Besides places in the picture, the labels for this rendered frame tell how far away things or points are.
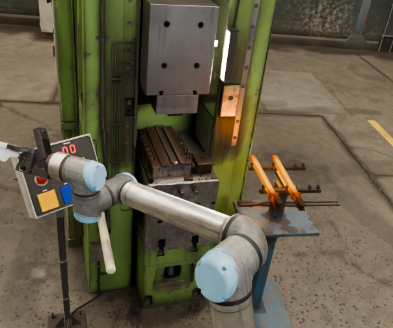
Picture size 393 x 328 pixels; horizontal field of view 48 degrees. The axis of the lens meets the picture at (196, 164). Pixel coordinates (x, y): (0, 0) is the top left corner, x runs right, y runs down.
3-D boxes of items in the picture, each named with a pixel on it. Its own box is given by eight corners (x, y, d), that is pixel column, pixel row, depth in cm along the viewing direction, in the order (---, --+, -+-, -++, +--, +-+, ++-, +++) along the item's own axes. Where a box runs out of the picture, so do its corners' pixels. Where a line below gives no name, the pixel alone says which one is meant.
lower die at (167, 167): (189, 175, 231) (191, 161, 227) (151, 178, 225) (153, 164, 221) (170, 137, 265) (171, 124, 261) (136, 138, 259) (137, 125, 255)
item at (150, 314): (217, 325, 264) (217, 323, 264) (119, 343, 247) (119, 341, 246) (198, 276, 296) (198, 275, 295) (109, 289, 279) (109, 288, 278)
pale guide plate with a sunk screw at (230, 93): (235, 116, 235) (240, 86, 226) (219, 117, 232) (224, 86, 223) (234, 114, 236) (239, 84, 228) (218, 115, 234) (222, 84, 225)
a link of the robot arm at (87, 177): (93, 199, 138) (92, 172, 134) (59, 189, 142) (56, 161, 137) (108, 185, 146) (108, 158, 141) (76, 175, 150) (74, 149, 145)
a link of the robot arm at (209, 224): (286, 221, 120) (120, 164, 161) (261, 243, 112) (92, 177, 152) (285, 257, 125) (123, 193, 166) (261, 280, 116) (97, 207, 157)
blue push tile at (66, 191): (81, 198, 195) (76, 182, 194) (65, 204, 190) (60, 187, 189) (79, 198, 196) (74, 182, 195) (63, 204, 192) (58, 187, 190)
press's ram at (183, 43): (226, 94, 212) (238, 7, 191) (146, 95, 201) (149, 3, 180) (200, 64, 246) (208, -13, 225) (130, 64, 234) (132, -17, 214)
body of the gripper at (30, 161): (12, 169, 144) (43, 178, 141) (19, 143, 144) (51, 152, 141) (27, 171, 151) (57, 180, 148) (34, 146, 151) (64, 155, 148)
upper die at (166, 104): (196, 113, 213) (198, 94, 208) (155, 114, 207) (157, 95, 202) (175, 81, 247) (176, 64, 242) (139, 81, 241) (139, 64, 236)
